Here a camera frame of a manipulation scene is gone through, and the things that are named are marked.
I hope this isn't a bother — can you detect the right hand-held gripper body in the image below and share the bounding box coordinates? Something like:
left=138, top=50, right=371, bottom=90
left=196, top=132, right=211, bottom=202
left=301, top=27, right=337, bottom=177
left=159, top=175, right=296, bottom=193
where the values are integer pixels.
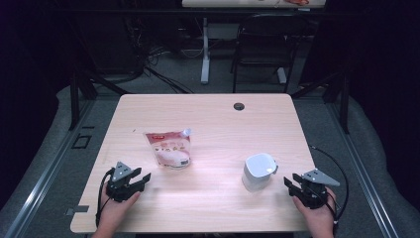
left=296, top=168, right=341, bottom=210

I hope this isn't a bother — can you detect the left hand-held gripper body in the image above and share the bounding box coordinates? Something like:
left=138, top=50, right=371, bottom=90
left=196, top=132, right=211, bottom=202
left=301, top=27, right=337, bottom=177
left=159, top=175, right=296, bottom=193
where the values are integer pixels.
left=105, top=161, right=147, bottom=203

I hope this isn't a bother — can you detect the white jar lid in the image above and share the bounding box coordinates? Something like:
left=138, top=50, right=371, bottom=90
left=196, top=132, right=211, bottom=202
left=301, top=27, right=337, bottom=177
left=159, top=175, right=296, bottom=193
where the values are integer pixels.
left=244, top=152, right=279, bottom=178

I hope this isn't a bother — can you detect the person's left hand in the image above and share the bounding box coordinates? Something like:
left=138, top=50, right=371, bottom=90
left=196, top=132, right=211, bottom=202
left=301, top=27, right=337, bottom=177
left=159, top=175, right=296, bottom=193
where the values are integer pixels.
left=96, top=184, right=142, bottom=232

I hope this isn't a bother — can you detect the person's right hand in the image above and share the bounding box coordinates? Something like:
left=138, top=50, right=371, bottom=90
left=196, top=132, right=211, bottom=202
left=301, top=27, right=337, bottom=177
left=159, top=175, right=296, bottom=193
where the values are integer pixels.
left=291, top=188, right=337, bottom=232

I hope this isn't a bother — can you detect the black metal stand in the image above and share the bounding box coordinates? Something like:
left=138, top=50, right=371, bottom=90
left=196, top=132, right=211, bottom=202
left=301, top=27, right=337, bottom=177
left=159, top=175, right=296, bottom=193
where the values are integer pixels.
left=290, top=70, right=351, bottom=135
left=67, top=70, right=130, bottom=132

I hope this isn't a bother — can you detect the wooden desk with white legs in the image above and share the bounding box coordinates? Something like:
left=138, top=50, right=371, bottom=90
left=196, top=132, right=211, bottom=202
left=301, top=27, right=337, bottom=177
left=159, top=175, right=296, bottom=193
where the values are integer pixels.
left=181, top=0, right=327, bottom=85

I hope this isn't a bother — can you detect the dark curtain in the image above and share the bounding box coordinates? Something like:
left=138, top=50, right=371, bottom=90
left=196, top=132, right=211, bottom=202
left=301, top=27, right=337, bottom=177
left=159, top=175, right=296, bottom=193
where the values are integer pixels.
left=350, top=0, right=420, bottom=206
left=0, top=0, right=72, bottom=206

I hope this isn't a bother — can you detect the black folding chair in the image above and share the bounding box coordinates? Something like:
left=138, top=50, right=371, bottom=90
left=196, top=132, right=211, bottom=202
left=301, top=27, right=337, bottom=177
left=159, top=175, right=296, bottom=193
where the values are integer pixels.
left=230, top=13, right=313, bottom=94

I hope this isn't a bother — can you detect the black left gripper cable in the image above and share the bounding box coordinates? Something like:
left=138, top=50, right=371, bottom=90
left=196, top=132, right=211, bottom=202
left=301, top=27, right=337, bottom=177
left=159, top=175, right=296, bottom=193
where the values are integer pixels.
left=94, top=167, right=117, bottom=228

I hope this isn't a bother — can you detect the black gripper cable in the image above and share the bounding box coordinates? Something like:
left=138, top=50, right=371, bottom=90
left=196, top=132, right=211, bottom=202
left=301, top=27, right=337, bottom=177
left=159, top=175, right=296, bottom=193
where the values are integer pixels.
left=308, top=145, right=350, bottom=236
left=94, top=167, right=117, bottom=228

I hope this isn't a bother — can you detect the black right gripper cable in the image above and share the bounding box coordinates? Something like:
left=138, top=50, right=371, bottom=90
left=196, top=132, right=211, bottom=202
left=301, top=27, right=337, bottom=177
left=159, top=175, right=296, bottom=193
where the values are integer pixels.
left=308, top=145, right=350, bottom=236

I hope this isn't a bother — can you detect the grey table bracket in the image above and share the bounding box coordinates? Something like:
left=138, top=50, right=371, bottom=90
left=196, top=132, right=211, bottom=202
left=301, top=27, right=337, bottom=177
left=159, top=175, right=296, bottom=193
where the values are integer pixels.
left=64, top=204, right=90, bottom=216

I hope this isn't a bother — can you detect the aluminium floor rail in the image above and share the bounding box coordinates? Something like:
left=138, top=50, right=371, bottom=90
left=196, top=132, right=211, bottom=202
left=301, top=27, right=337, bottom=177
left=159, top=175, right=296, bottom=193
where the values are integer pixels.
left=325, top=102, right=400, bottom=238
left=4, top=98, right=97, bottom=238

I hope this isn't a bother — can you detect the black floor cable bundle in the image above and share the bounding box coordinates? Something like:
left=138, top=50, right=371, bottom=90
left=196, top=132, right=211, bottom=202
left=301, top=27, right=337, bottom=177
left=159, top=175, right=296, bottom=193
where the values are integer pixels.
left=123, top=16, right=196, bottom=95

